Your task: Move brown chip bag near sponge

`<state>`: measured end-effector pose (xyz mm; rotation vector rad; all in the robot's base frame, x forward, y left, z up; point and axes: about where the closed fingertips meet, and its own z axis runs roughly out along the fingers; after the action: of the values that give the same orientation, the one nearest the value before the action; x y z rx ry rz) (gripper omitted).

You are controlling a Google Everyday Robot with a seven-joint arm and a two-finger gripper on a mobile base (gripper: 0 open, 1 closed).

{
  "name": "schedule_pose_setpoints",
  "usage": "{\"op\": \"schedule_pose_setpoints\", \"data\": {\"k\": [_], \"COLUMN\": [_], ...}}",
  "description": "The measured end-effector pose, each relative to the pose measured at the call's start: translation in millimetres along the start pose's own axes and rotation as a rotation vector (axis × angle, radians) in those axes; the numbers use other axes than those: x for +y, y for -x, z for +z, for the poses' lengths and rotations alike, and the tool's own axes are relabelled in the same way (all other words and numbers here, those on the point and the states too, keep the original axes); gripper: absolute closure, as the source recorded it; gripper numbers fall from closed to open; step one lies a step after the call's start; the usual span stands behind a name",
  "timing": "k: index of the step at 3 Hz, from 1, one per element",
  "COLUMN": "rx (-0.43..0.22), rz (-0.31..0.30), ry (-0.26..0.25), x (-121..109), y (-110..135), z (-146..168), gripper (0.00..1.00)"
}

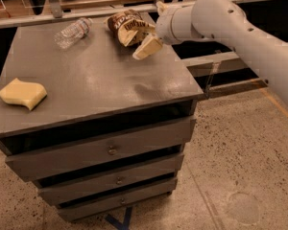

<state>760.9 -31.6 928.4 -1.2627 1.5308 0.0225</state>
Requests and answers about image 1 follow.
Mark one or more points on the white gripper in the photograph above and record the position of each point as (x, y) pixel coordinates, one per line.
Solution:
(163, 28)

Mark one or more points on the brown chip bag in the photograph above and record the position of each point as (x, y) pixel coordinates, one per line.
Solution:
(129, 27)

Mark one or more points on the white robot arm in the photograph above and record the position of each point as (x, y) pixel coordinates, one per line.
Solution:
(224, 22)

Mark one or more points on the yellow sponge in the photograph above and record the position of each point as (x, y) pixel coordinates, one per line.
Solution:
(18, 92)

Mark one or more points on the clear plastic water bottle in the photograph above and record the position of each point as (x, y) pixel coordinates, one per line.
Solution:
(73, 33)

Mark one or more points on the grey metal railing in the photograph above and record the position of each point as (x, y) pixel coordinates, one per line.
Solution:
(118, 7)

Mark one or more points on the grey drawer cabinet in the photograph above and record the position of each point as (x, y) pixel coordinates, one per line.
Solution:
(95, 89)

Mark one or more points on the top grey drawer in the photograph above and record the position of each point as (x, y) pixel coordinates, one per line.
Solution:
(43, 163)

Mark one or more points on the grey drawer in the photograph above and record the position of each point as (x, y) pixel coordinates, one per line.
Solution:
(43, 163)
(105, 181)
(129, 197)

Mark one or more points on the middle grey drawer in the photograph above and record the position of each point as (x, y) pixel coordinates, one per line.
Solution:
(105, 181)

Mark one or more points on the bottom grey drawer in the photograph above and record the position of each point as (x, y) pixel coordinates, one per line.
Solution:
(129, 197)

